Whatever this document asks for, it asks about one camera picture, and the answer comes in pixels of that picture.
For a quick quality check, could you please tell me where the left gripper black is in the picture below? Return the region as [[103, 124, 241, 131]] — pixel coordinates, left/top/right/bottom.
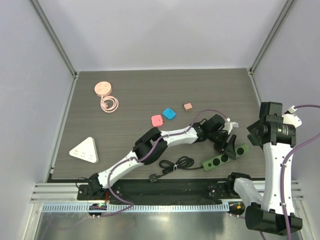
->
[[208, 131, 236, 161]]

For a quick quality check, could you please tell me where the green power strip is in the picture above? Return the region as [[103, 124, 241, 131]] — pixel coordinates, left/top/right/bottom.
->
[[202, 144, 250, 172]]

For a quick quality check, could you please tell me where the green patterned cube adapter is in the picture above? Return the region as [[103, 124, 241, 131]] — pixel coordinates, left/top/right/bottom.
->
[[247, 133, 261, 147]]

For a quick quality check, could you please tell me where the blue plug adapter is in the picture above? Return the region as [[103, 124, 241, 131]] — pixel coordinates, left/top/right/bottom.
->
[[162, 108, 176, 120]]

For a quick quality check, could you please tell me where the pink red plug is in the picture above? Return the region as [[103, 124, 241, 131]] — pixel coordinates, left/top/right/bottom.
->
[[151, 114, 164, 127]]

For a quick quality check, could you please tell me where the pink round power socket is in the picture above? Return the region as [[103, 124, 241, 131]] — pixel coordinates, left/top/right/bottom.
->
[[94, 81, 113, 97]]

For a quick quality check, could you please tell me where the white triangular power socket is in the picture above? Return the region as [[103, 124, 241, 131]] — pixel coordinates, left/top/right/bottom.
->
[[69, 137, 99, 164]]

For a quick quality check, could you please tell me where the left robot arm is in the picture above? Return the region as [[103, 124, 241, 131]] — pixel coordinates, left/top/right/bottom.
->
[[87, 114, 239, 200]]

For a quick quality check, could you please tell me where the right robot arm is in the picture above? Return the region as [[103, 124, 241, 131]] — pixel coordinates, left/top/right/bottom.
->
[[225, 101, 303, 237]]

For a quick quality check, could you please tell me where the black coiled power cable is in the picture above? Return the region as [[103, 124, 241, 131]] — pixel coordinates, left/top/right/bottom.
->
[[149, 156, 205, 185]]

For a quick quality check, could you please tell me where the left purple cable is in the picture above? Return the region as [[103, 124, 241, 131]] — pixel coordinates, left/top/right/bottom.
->
[[107, 109, 228, 217]]

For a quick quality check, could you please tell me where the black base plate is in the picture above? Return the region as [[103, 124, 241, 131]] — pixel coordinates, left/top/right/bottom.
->
[[74, 178, 256, 201]]

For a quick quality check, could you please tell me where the white slotted cable duct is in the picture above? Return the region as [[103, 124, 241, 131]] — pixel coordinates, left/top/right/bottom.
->
[[42, 202, 230, 213]]

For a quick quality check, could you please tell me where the pink coiled cable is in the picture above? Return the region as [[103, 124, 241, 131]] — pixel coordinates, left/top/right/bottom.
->
[[99, 96, 120, 114]]

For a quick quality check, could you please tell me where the aluminium frame rail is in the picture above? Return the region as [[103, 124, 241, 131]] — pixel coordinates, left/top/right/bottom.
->
[[30, 180, 305, 203]]

